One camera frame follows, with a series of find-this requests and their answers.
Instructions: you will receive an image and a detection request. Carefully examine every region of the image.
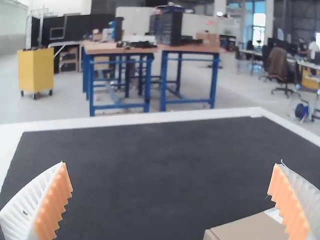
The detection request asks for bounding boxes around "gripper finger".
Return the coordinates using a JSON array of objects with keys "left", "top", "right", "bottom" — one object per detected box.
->
[
  {"left": 264, "top": 158, "right": 320, "bottom": 240},
  {"left": 0, "top": 160, "right": 74, "bottom": 240}
]

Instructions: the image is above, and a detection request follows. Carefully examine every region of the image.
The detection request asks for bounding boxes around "cardboard box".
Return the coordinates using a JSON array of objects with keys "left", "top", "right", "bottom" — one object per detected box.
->
[{"left": 203, "top": 208, "right": 292, "bottom": 240}]

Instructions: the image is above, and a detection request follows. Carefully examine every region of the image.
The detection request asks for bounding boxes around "black mat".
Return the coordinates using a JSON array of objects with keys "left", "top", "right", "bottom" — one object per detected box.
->
[{"left": 0, "top": 115, "right": 320, "bottom": 240}]

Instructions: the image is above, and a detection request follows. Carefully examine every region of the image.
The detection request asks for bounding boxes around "office chair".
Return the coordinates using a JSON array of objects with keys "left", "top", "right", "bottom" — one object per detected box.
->
[{"left": 258, "top": 46, "right": 302, "bottom": 99}]

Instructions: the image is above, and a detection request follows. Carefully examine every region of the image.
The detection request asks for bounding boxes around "yellow wheeled cart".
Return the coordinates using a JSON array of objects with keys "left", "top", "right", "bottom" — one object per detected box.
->
[{"left": 17, "top": 47, "right": 55, "bottom": 101}]

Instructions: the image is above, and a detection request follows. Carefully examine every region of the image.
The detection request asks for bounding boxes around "blue workbench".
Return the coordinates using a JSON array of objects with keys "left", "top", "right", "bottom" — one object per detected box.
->
[
  {"left": 82, "top": 40, "right": 159, "bottom": 117},
  {"left": 157, "top": 44, "right": 224, "bottom": 112}
]

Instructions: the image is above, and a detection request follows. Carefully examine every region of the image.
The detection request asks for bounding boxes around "person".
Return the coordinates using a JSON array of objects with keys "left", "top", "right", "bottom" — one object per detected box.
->
[{"left": 307, "top": 36, "right": 320, "bottom": 61}]

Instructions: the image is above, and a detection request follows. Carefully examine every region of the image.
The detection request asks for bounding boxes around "black drawer cabinet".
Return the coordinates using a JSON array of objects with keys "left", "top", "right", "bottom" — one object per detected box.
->
[{"left": 159, "top": 10, "right": 184, "bottom": 47}]

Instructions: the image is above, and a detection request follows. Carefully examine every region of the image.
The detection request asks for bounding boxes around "blue cable reel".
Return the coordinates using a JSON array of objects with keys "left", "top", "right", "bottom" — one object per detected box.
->
[{"left": 292, "top": 100, "right": 316, "bottom": 124}]

